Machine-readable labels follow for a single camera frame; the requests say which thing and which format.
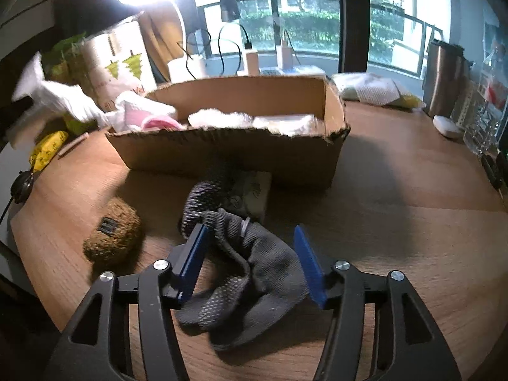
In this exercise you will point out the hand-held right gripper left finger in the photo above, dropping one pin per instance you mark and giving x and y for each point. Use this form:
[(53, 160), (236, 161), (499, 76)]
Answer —
[(194, 262)]

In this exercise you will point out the cardboard box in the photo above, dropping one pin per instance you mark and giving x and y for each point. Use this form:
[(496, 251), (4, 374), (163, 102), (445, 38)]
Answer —
[(238, 154)]

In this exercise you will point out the white plastic bag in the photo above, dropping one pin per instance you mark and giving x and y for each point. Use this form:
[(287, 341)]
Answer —
[(369, 89)]

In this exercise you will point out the balcony railing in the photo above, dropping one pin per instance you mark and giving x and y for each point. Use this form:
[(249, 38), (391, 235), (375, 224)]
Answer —
[(309, 0)]

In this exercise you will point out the yellow packet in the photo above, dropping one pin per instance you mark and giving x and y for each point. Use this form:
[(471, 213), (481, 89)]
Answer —
[(49, 151)]

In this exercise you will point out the white desk lamp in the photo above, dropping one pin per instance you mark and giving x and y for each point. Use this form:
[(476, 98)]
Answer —
[(186, 67)]

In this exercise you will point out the beige paper strip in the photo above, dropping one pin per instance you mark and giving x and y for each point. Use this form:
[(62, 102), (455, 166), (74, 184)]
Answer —
[(75, 145)]

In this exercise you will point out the black object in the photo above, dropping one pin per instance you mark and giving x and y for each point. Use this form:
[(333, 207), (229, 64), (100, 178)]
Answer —
[(496, 174)]

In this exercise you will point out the white soft cloth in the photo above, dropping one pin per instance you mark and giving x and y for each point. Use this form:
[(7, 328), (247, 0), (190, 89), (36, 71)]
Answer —
[(139, 105)]

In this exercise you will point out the white earbud case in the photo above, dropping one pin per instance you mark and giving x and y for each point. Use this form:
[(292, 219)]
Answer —
[(446, 126)]

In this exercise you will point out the dark door frame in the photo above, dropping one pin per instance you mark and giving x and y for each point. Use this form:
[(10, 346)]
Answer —
[(353, 20)]

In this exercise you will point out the white paper towel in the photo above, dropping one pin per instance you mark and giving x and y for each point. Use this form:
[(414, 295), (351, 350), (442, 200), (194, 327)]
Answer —
[(59, 95)]

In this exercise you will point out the green plastic bag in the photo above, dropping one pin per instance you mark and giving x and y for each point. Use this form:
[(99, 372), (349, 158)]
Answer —
[(65, 55)]

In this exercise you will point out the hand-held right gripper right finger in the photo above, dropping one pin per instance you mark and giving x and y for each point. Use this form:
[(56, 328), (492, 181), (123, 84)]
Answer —
[(309, 266)]

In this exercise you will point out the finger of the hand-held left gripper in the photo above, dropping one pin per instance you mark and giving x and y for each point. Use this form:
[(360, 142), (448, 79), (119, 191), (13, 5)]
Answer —
[(16, 111)]

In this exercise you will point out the white charger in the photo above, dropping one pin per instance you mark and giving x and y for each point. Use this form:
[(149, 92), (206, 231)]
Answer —
[(284, 57), (251, 62)]

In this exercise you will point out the brown plush toy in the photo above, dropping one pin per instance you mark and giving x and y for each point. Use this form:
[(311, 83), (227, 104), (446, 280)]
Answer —
[(115, 234)]

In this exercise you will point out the black round earpiece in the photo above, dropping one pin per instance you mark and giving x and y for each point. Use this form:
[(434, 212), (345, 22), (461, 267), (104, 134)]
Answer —
[(22, 185)]

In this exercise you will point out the clear water bottle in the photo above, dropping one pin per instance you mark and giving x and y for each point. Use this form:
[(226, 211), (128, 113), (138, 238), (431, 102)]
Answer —
[(486, 119)]

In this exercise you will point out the steel thermos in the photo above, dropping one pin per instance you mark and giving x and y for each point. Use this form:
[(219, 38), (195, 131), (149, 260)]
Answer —
[(444, 79)]

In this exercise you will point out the white bubbly cloth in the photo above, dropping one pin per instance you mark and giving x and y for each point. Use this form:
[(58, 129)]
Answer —
[(220, 118)]

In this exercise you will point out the white fluffy socks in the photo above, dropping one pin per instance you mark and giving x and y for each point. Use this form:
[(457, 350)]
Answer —
[(287, 123)]

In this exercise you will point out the pack of paper cups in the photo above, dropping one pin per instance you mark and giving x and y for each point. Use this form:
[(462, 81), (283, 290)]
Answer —
[(123, 59)]

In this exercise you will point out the blue and white box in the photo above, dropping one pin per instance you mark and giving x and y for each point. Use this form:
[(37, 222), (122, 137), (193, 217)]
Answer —
[(293, 70)]

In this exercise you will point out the pink plush toy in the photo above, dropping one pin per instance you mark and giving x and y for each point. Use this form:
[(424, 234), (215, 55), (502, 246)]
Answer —
[(160, 122)]

